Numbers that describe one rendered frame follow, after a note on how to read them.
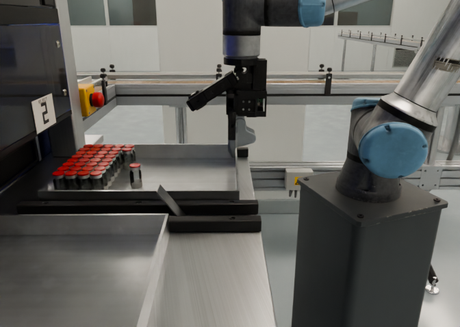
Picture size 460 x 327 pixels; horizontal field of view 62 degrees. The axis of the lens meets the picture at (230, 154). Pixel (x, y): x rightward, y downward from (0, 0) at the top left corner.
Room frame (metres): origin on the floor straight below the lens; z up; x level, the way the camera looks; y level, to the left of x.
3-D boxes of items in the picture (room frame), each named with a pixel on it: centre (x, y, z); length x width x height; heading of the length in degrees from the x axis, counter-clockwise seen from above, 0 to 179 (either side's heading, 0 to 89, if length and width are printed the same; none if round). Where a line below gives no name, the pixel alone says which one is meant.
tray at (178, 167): (0.72, 0.15, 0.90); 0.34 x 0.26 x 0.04; 90
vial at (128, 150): (0.78, 0.22, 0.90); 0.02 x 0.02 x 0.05
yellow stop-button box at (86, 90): (0.97, 0.39, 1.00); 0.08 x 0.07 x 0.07; 91
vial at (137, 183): (0.68, 0.18, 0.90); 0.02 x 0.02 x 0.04
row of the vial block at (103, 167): (0.72, 0.24, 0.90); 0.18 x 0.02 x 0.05; 0
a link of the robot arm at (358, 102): (0.87, -0.34, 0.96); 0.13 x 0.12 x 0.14; 170
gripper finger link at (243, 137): (0.78, -0.03, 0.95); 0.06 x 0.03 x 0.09; 91
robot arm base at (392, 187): (0.87, -0.34, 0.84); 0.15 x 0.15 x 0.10
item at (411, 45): (5.99, -2.17, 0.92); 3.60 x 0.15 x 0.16; 1
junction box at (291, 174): (1.62, -0.31, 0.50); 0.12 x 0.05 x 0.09; 91
